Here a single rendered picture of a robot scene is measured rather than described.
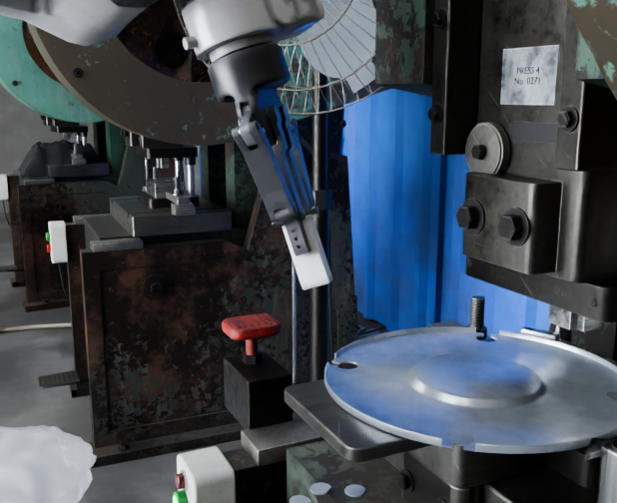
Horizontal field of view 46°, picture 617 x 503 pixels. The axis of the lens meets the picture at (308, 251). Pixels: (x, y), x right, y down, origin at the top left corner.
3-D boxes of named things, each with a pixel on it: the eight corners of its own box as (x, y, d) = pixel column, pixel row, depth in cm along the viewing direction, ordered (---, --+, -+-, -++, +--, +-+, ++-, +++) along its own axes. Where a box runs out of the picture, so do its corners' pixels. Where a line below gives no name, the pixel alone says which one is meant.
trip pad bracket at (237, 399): (251, 518, 92) (248, 373, 88) (226, 482, 101) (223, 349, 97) (294, 507, 95) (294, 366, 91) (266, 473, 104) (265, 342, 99)
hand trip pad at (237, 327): (235, 387, 92) (234, 330, 90) (220, 371, 97) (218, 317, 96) (286, 378, 95) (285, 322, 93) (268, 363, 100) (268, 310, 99)
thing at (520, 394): (664, 480, 52) (665, 470, 51) (282, 425, 60) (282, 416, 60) (624, 348, 78) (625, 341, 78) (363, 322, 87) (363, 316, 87)
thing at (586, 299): (602, 352, 61) (607, 289, 60) (457, 294, 79) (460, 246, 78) (728, 326, 68) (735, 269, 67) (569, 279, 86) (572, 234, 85)
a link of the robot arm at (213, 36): (164, 10, 67) (183, 68, 67) (287, -43, 63) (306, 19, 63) (218, 23, 79) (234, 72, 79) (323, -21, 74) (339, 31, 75)
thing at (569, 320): (577, 332, 70) (580, 296, 70) (541, 319, 75) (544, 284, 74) (601, 328, 72) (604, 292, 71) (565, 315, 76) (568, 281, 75)
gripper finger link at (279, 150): (278, 105, 70) (273, 105, 68) (312, 216, 71) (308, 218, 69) (242, 118, 71) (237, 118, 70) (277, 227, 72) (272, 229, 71)
